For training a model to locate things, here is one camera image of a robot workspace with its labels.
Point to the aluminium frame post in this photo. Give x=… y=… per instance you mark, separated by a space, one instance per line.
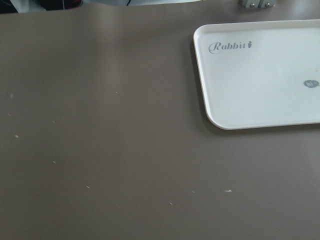
x=258 y=3

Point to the cream rabbit tray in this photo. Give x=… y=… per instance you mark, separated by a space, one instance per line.
x=259 y=74

